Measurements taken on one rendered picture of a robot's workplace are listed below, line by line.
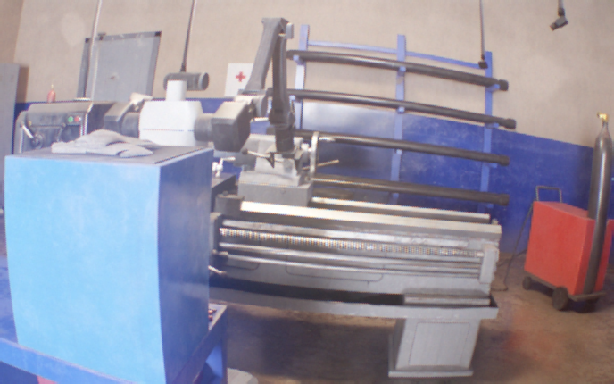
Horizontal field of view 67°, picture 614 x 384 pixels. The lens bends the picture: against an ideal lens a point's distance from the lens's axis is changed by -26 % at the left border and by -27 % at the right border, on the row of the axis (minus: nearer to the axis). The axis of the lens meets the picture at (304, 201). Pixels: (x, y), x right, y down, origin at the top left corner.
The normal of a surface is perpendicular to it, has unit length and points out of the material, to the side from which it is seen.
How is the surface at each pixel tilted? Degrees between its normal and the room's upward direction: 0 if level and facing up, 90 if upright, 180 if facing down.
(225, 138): 120
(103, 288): 90
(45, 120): 90
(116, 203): 90
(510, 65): 90
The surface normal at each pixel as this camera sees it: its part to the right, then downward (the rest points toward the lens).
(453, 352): -0.11, 0.15
